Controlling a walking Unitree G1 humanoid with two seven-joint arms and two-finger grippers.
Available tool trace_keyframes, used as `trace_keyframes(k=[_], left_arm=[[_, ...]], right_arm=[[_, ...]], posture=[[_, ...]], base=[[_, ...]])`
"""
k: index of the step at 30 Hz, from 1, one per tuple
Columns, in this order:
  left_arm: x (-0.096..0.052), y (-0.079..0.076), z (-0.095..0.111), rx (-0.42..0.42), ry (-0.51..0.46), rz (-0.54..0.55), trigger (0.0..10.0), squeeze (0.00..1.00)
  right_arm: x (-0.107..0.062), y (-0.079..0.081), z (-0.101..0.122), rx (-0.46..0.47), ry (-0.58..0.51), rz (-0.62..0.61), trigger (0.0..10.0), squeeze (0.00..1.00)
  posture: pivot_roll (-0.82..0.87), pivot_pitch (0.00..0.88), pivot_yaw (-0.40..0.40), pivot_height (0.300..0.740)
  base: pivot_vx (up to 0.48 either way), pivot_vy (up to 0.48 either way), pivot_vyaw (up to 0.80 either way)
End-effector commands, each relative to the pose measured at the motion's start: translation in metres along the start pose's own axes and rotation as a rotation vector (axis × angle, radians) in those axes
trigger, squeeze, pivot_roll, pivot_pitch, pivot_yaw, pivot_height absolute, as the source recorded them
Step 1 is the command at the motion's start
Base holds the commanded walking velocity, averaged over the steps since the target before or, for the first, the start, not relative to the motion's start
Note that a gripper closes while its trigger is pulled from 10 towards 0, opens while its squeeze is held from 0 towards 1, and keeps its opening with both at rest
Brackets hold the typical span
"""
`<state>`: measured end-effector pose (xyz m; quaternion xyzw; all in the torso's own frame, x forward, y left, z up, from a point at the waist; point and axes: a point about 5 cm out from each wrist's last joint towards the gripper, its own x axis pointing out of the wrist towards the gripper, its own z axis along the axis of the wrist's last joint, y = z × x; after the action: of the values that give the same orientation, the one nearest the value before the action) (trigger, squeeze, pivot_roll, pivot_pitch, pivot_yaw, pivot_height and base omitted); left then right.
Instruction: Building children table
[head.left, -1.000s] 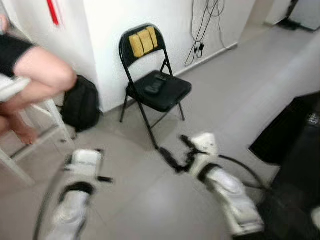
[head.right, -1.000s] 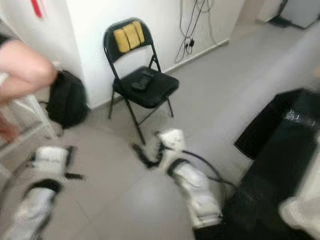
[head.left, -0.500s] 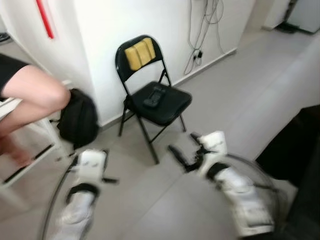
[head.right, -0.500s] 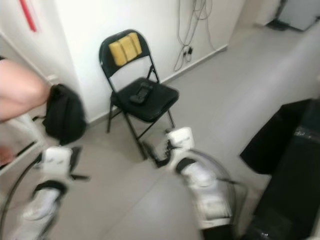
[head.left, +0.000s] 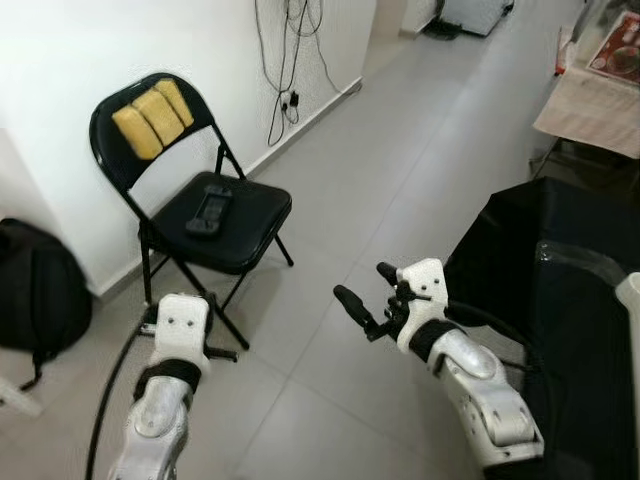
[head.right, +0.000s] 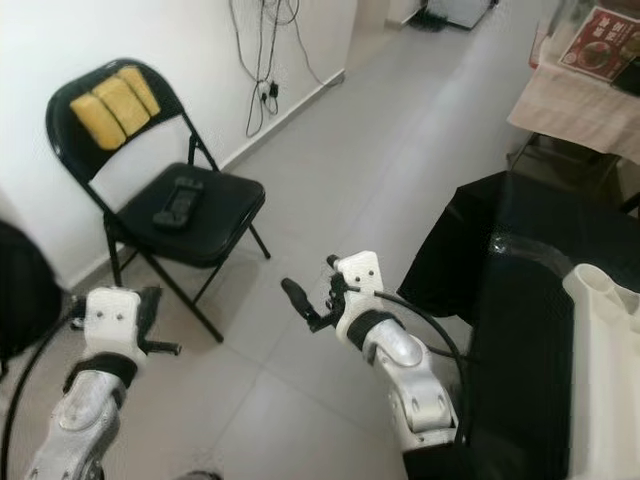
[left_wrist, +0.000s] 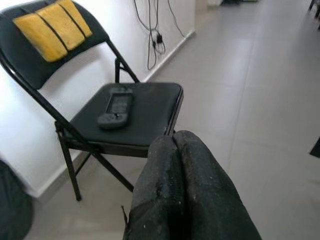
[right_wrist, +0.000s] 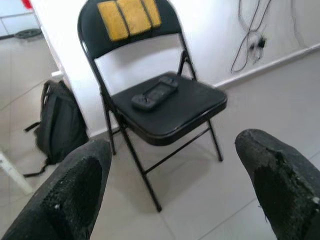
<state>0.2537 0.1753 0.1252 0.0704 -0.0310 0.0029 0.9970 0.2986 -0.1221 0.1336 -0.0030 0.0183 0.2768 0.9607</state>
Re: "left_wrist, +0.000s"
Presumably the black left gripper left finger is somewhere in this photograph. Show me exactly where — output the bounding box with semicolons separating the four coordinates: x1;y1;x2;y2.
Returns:
122;136;187;240

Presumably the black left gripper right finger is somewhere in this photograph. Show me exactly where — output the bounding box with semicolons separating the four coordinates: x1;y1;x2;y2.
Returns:
173;129;263;240

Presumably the black folding chair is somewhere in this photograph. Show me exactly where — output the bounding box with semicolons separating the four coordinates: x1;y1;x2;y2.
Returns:
0;0;185;202

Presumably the black handheld remote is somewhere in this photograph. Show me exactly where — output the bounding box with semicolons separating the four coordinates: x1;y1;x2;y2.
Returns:
96;86;135;130

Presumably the black bag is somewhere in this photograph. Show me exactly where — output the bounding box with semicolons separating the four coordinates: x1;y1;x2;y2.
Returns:
0;159;33;240

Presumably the yellow cushion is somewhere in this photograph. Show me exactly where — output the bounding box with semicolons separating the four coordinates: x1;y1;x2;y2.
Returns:
12;0;93;63

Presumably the black charger with cable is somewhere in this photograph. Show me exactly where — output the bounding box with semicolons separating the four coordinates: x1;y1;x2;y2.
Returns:
133;0;187;71

